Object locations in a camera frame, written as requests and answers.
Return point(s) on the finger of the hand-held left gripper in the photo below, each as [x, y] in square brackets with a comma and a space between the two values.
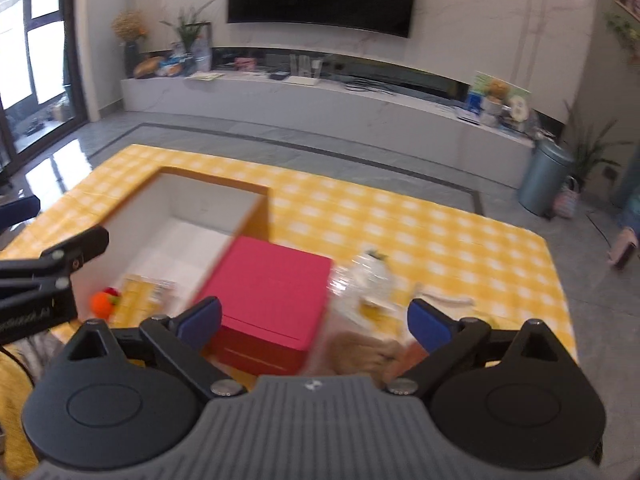
[60, 260]

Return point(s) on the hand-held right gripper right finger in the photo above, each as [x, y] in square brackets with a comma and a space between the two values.
[424, 322]

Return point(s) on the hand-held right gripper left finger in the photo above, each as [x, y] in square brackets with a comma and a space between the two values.
[204, 317]

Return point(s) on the red box lid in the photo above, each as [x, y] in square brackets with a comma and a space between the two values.
[270, 290]

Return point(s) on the brown plush toy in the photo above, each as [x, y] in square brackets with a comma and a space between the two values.
[360, 355]

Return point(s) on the orange storage box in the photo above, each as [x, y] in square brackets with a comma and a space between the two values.
[200, 210]

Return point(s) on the white towel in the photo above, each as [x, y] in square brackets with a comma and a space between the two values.
[445, 300]

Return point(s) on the person's grey sweater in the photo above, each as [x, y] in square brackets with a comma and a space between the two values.
[42, 355]

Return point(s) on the orange knitted toy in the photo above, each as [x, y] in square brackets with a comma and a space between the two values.
[102, 302]

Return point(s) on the blue chair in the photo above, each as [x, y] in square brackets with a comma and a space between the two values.
[17, 212]

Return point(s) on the yellow packet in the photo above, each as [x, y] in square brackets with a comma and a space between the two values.
[142, 290]

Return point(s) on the clear plastic bag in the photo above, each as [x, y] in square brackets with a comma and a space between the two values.
[365, 275]

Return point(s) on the yellow checkered tablecloth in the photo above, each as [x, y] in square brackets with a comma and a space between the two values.
[425, 230]

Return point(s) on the yellow fluffy cushion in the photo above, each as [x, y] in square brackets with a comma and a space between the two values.
[12, 410]

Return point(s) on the grey trash can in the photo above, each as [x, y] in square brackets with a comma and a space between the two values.
[542, 180]

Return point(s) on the pink striped bag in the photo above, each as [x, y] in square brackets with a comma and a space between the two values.
[566, 200]

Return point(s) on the glass sliding door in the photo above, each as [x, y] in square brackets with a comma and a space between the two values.
[35, 60]

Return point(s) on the bread loaf plush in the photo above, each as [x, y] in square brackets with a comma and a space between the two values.
[147, 67]

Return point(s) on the dried flowers in dark vase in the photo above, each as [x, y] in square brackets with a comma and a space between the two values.
[131, 40]

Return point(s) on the potted green plant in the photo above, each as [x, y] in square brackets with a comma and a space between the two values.
[590, 155]

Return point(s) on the teddy bear in white pot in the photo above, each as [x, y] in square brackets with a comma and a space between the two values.
[496, 97]

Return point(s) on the white marble tv cabinet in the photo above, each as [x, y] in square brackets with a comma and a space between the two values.
[325, 105]

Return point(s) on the green poster card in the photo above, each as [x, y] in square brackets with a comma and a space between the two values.
[482, 82]

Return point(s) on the pink photo card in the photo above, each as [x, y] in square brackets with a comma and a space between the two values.
[245, 64]

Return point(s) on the white router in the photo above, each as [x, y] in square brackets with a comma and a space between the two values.
[305, 79]

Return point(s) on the green plant in glass vase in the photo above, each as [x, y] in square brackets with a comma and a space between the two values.
[189, 35]

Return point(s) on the hanging green plant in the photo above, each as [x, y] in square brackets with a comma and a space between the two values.
[622, 35]

